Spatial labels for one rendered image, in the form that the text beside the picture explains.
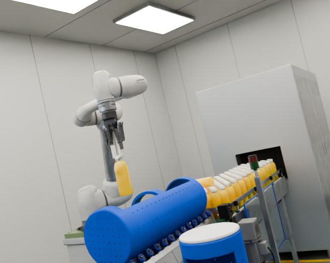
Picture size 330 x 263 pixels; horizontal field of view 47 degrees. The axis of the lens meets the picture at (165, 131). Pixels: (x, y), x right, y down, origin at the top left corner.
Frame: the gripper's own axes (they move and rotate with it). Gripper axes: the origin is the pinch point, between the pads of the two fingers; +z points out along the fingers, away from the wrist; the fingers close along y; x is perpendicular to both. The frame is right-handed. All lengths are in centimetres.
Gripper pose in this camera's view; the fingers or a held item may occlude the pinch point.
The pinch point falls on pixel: (117, 151)
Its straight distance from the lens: 193.2
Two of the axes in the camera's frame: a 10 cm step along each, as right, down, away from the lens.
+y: 8.4, -2.2, -4.9
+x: 4.9, -0.7, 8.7
